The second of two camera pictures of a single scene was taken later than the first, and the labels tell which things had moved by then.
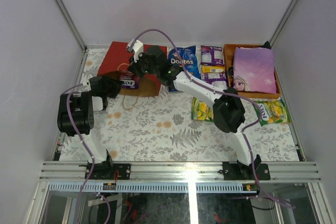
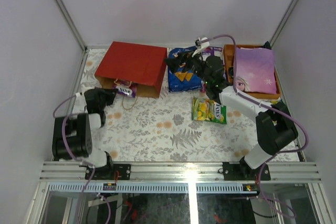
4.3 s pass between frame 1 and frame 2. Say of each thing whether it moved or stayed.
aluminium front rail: stayed
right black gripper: moved
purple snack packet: stayed
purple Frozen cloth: stayed
